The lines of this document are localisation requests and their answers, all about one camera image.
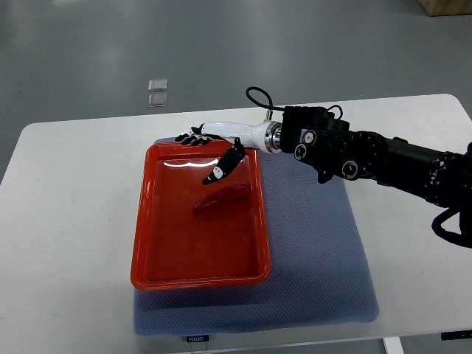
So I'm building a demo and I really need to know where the cardboard box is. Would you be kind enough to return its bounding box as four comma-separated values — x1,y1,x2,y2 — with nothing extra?
418,0,471,16

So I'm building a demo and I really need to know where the floor socket plate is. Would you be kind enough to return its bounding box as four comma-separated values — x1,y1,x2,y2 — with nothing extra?
148,78,167,92
148,92,168,108

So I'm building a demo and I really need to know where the red plastic tray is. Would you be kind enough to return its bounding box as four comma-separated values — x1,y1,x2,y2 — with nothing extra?
131,142,271,291

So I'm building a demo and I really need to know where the black cable loop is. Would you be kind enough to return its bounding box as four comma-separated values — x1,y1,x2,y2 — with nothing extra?
245,86,287,122

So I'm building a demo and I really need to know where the lower floor socket plate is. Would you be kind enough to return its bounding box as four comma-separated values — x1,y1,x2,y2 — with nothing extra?
148,92,168,108

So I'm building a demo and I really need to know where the white table leg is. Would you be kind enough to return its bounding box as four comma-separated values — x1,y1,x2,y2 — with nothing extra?
382,336,405,354

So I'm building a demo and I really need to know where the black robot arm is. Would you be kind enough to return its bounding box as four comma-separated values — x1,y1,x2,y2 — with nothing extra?
176,105,471,248

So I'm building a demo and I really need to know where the upper floor socket plate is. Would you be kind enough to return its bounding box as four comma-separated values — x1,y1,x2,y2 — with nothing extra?
148,78,167,92

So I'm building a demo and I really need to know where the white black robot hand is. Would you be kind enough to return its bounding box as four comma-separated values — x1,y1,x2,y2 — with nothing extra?
175,121,282,185

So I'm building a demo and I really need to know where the black table control panel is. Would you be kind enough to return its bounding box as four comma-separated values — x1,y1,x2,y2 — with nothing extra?
440,330,472,341

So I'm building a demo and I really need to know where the black table label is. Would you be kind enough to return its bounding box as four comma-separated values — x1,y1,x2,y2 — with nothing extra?
186,335,209,343

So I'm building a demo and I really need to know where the red pepper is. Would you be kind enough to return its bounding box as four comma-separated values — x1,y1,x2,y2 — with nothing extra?
192,181,251,213

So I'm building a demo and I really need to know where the blue-grey textured mat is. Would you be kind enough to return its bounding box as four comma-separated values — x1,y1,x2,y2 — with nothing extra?
134,151,379,336

